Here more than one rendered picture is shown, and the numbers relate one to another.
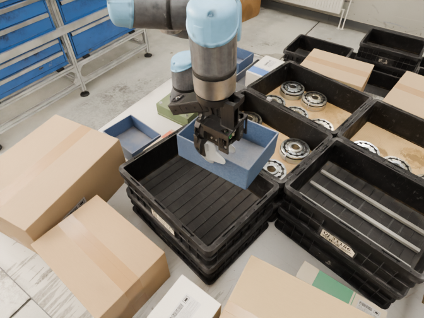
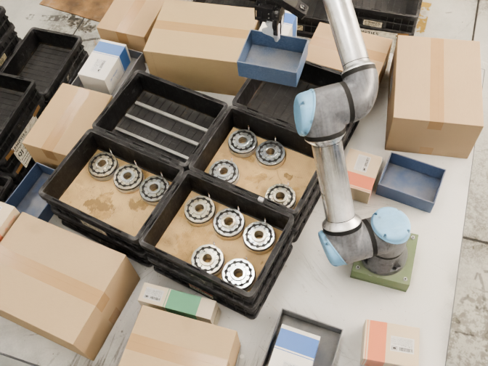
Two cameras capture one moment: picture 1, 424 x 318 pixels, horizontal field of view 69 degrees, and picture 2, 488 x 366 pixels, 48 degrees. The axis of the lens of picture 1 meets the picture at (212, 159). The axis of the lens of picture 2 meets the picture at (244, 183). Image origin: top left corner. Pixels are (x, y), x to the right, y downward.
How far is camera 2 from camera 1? 2.01 m
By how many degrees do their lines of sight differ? 74
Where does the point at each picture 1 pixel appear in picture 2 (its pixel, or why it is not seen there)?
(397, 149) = (116, 213)
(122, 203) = (372, 123)
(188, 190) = not seen: hidden behind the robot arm
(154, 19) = not seen: outside the picture
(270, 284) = (226, 51)
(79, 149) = (420, 96)
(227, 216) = (269, 102)
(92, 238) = not seen: hidden behind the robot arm
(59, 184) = (406, 66)
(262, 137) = (248, 70)
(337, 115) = (178, 248)
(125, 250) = (327, 54)
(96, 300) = (326, 28)
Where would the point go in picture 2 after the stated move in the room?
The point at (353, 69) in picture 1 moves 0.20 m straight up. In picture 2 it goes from (149, 350) to (133, 330)
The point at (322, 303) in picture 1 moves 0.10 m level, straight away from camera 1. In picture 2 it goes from (196, 51) to (181, 69)
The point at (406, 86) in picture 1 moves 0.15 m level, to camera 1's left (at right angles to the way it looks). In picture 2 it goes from (86, 298) to (135, 283)
